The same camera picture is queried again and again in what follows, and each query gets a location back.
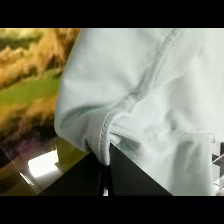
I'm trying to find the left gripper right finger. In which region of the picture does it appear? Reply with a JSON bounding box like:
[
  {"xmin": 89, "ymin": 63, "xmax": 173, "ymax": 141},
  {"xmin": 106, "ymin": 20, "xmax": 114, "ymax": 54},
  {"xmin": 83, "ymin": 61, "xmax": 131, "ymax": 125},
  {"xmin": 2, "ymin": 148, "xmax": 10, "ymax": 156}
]
[{"xmin": 105, "ymin": 143, "xmax": 173, "ymax": 197}]

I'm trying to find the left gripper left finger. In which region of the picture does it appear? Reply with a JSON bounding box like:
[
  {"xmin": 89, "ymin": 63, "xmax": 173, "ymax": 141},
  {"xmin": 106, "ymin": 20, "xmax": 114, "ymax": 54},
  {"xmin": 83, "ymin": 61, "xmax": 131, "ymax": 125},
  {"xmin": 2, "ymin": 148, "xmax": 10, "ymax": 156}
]
[{"xmin": 39, "ymin": 150, "xmax": 104, "ymax": 197}]

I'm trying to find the white T-shirt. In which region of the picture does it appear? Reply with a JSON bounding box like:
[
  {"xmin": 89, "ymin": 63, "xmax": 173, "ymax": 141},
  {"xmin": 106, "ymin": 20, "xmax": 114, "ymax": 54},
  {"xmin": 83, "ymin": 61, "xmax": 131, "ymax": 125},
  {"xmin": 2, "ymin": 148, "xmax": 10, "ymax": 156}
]
[{"xmin": 54, "ymin": 27, "xmax": 224, "ymax": 197}]

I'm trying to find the silver frame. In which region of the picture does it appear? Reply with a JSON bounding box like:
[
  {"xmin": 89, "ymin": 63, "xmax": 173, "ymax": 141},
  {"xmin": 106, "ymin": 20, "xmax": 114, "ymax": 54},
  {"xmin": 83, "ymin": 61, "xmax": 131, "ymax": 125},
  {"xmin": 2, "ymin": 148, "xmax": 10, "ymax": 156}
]
[{"xmin": 211, "ymin": 141, "xmax": 224, "ymax": 197}]

